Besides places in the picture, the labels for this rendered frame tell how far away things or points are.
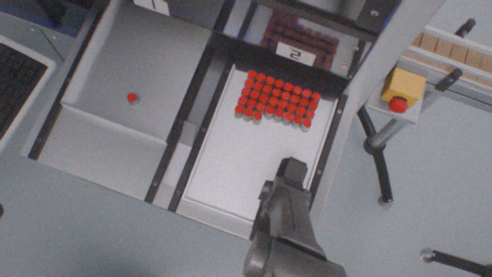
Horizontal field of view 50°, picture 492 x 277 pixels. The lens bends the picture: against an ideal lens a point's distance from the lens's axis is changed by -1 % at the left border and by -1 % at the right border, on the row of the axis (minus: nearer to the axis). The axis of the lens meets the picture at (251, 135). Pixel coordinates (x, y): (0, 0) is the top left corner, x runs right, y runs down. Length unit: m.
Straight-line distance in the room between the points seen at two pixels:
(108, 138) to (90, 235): 0.93
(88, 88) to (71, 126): 0.10
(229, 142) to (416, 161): 1.18
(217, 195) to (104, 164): 0.27
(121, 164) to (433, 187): 1.39
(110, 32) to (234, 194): 0.50
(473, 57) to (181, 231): 1.25
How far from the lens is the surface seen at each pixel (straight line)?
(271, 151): 1.25
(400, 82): 1.20
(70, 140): 1.31
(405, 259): 2.21
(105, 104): 1.31
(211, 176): 1.24
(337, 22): 1.02
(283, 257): 0.57
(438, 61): 1.33
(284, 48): 1.18
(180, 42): 1.34
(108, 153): 1.28
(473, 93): 1.39
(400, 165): 2.26
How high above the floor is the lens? 2.10
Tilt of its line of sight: 75 degrees down
